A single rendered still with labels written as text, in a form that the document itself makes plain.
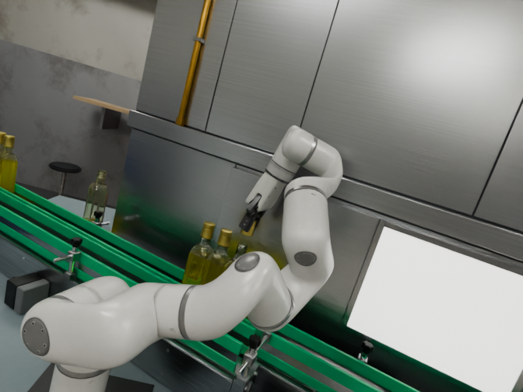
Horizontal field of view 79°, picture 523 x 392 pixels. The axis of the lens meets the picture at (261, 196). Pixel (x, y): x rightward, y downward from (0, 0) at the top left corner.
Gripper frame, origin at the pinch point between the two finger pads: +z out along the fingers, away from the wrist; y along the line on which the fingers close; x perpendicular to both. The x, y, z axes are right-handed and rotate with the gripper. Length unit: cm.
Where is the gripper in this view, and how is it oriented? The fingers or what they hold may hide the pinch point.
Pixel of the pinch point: (250, 222)
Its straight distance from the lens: 88.6
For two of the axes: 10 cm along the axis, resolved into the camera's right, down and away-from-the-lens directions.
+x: 7.8, 5.6, -2.9
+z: -4.9, 8.3, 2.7
